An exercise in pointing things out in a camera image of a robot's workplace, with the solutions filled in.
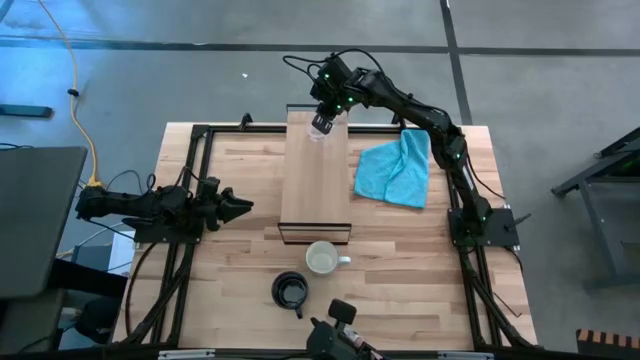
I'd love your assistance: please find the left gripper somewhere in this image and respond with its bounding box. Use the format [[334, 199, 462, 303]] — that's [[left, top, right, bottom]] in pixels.
[[197, 176, 255, 233]]

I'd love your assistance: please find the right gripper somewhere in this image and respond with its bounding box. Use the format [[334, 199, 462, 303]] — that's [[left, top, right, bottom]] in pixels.
[[310, 74, 359, 135]]

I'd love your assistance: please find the clear glass footed cup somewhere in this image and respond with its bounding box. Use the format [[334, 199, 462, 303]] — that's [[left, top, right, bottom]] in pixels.
[[307, 123, 330, 144]]

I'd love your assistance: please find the black speckled enamel mug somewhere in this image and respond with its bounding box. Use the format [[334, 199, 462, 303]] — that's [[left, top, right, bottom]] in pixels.
[[271, 270, 310, 320]]

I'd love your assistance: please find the teal mug white handle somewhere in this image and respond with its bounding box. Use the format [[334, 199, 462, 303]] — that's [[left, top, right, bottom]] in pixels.
[[305, 240, 352, 276]]

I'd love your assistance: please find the blue microfibre cloth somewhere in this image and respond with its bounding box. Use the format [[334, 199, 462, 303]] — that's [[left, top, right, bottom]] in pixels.
[[353, 128, 432, 210]]

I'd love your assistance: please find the white paper sheet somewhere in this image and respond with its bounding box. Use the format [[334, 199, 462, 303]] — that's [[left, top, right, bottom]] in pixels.
[[108, 230, 137, 277]]

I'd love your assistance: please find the black office chair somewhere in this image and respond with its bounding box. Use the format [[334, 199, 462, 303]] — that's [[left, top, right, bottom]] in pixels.
[[47, 257, 129, 346]]

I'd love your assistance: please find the grey desk top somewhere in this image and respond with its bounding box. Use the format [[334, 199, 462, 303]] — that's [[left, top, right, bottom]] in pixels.
[[0, 146, 89, 300]]

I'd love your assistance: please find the black floor bar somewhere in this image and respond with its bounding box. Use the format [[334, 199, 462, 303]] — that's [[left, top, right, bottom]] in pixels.
[[0, 103, 54, 120]]

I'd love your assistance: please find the orange black striped box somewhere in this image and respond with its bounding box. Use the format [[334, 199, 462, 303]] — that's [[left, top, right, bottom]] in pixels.
[[575, 328, 640, 359]]

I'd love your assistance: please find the black aluminium rig frame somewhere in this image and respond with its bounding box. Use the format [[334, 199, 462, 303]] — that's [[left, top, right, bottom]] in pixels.
[[112, 112, 539, 351]]

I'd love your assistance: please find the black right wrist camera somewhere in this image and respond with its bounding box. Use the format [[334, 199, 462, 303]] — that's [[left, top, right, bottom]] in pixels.
[[315, 53, 354, 85]]

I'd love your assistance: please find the wooden shelf black frame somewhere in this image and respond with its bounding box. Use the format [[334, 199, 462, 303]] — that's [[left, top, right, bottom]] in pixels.
[[277, 103, 353, 247]]

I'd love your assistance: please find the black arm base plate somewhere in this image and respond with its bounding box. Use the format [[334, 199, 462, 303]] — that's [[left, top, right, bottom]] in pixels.
[[448, 207, 532, 250], [132, 204, 207, 245]]

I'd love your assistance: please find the yellow extension cable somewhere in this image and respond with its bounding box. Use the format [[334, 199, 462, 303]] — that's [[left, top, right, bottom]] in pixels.
[[37, 0, 105, 191]]

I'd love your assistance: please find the silver table bracket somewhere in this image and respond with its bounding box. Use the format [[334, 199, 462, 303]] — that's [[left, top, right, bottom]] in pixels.
[[438, 351, 495, 360], [158, 349, 216, 360]]

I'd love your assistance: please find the grey metal table frame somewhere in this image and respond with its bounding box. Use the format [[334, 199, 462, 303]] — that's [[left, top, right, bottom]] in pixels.
[[551, 126, 640, 292]]

